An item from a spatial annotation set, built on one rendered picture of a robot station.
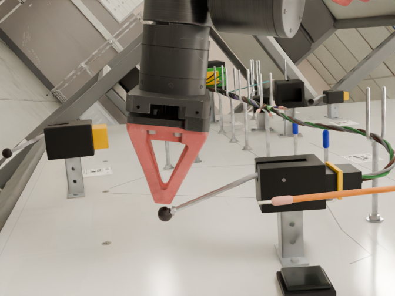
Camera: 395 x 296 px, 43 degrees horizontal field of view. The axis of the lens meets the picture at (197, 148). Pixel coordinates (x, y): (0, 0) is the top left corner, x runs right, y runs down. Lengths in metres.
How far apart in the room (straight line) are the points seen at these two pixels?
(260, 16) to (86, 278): 0.27
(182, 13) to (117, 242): 0.25
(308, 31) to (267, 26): 1.15
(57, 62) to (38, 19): 0.70
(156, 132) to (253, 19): 0.12
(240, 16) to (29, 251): 0.32
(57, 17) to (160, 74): 7.79
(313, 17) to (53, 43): 6.83
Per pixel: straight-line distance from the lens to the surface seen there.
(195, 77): 0.41
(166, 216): 0.46
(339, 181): 0.45
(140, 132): 0.42
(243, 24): 0.39
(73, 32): 8.11
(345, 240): 0.52
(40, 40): 8.19
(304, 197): 0.32
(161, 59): 0.41
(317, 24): 1.54
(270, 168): 0.43
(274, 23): 0.38
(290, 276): 0.43
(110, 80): 1.33
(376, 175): 0.48
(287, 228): 0.46
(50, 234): 0.59
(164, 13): 0.41
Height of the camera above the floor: 1.10
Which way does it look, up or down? level
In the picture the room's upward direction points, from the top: 48 degrees clockwise
